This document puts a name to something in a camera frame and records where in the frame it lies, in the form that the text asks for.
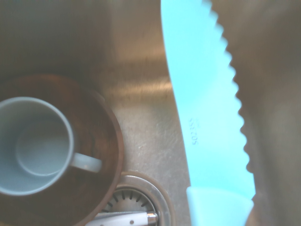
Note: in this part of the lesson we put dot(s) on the teal serrated plastic knife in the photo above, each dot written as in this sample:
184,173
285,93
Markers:
200,94

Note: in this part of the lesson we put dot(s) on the stainless steel double sink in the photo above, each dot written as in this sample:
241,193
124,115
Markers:
141,70

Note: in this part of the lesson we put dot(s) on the brown wooden bowl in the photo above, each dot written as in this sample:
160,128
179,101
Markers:
103,131

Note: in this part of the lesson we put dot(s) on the metal drain strainer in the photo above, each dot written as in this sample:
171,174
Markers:
138,188

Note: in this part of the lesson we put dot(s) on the grey-blue mug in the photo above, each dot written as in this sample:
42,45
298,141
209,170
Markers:
35,141

